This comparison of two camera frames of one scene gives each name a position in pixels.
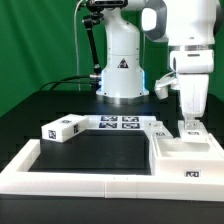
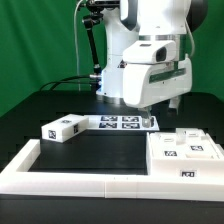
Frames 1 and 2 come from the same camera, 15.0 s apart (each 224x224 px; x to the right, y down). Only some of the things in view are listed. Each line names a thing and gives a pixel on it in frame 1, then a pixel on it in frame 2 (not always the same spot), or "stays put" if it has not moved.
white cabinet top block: (65, 128) stays put
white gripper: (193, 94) → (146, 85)
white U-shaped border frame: (17, 179) stays put
